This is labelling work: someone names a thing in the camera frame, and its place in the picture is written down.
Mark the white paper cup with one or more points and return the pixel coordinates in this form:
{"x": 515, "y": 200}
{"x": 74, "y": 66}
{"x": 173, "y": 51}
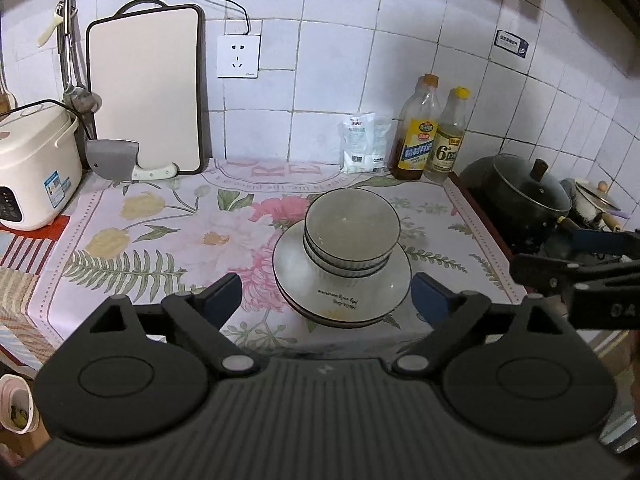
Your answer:
{"x": 17, "y": 402}

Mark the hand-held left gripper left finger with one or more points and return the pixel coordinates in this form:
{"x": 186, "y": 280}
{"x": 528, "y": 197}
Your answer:
{"x": 222, "y": 300}

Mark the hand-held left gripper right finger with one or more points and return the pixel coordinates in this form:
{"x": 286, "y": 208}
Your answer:
{"x": 432, "y": 300}

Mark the black pot with glass lid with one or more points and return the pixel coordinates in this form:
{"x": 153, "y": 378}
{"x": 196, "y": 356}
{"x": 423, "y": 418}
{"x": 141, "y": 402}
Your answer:
{"x": 515, "y": 195}

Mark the wall sticker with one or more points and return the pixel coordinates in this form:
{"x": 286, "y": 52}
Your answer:
{"x": 511, "y": 44}

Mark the clear vinegar bottle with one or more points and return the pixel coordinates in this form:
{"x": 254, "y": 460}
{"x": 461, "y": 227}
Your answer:
{"x": 447, "y": 150}

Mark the clear seasoning bag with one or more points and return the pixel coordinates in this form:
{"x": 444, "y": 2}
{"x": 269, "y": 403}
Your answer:
{"x": 382, "y": 142}

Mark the white rice cooker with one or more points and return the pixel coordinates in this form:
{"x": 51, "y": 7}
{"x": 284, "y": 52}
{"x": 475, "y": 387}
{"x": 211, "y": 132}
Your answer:
{"x": 35, "y": 160}

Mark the small pot with lid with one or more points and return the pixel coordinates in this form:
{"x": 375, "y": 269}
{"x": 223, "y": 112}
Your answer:
{"x": 595, "y": 200}

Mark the amber cooking wine bottle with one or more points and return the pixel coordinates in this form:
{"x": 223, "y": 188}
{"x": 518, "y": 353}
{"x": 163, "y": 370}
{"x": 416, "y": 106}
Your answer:
{"x": 414, "y": 145}

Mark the wooden spatula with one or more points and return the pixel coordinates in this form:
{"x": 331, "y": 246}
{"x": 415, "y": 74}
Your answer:
{"x": 5, "y": 92}

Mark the steel ladle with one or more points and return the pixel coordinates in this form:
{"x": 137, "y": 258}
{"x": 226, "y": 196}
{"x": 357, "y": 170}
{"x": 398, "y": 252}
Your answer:
{"x": 75, "y": 95}

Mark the white salt bag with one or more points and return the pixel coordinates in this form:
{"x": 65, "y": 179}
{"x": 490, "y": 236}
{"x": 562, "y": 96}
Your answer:
{"x": 357, "y": 145}

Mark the large white black-rimmed bowl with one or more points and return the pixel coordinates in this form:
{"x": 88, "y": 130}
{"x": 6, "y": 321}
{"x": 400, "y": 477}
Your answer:
{"x": 295, "y": 265}

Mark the small white black-rimmed bowl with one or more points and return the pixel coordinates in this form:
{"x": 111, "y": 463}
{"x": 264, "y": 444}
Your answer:
{"x": 312, "y": 255}
{"x": 325, "y": 272}
{"x": 350, "y": 220}

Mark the striped cloth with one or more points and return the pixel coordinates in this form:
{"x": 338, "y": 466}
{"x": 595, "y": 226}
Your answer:
{"x": 25, "y": 270}

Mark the white wall socket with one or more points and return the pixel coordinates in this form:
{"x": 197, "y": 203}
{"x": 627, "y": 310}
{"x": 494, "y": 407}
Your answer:
{"x": 239, "y": 56}

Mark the white cutting board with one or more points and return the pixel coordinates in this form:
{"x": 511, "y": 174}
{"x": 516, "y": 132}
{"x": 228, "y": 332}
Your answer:
{"x": 145, "y": 85}

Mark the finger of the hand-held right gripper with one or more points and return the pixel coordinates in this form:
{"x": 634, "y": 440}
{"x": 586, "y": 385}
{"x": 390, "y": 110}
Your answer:
{"x": 595, "y": 241}
{"x": 542, "y": 270}

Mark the floral tablecloth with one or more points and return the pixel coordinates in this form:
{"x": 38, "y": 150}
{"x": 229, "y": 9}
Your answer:
{"x": 165, "y": 240}

